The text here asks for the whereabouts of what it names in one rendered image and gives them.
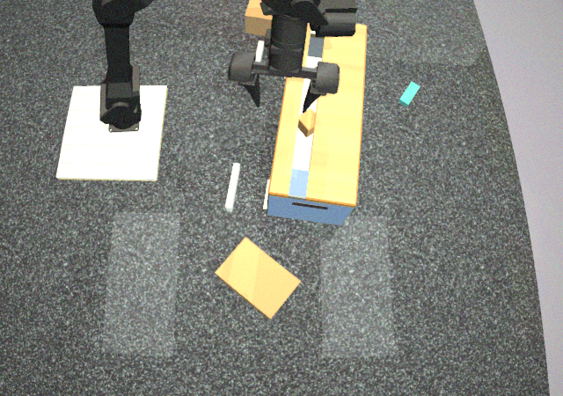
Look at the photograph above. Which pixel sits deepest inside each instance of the small cyan block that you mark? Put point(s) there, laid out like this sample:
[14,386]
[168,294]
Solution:
[409,94]

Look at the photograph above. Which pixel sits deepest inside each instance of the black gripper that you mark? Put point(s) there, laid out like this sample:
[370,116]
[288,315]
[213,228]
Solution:
[285,60]

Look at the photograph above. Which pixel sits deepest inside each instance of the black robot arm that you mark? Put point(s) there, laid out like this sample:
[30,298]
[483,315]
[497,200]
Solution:
[120,91]

